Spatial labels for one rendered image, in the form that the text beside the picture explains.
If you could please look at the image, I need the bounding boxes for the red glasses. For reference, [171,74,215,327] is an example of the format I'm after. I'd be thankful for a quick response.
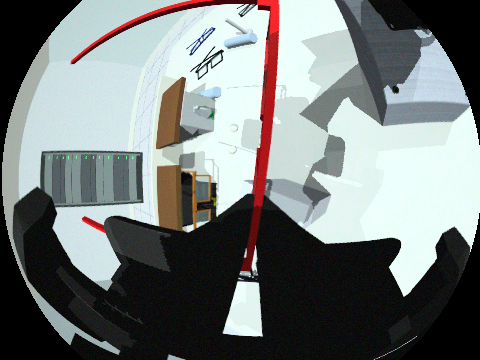
[71,0,280,272]

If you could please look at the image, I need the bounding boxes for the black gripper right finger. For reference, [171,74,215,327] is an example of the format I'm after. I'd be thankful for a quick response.
[256,195,401,336]

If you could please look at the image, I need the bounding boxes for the orange glasses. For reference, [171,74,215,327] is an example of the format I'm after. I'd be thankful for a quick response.
[192,171,211,229]

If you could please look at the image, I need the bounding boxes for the light blue cylinder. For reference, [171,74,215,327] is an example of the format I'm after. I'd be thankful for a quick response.
[223,33,257,48]
[197,85,221,99]

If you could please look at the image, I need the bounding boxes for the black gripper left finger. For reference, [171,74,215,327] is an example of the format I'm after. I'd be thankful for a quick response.
[104,193,253,333]

